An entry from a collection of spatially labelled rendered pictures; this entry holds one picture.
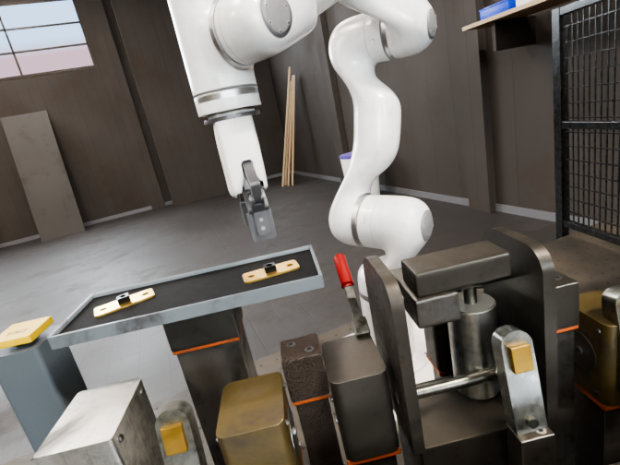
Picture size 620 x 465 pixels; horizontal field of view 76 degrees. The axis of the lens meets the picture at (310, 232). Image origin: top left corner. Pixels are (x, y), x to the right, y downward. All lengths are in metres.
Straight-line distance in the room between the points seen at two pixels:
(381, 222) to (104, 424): 0.58
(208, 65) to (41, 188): 9.14
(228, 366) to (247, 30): 0.45
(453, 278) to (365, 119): 0.48
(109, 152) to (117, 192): 0.88
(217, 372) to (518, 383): 0.40
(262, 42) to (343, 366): 0.38
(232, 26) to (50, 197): 9.13
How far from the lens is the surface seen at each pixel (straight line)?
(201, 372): 0.64
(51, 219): 9.50
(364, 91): 0.86
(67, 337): 0.62
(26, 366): 0.71
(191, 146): 9.31
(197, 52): 0.53
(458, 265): 0.46
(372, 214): 0.84
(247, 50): 0.49
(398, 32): 0.85
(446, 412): 0.60
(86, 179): 9.94
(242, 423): 0.47
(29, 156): 9.77
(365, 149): 0.85
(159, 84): 9.36
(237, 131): 0.51
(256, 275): 0.59
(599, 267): 1.64
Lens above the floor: 1.37
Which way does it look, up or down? 16 degrees down
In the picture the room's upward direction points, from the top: 12 degrees counter-clockwise
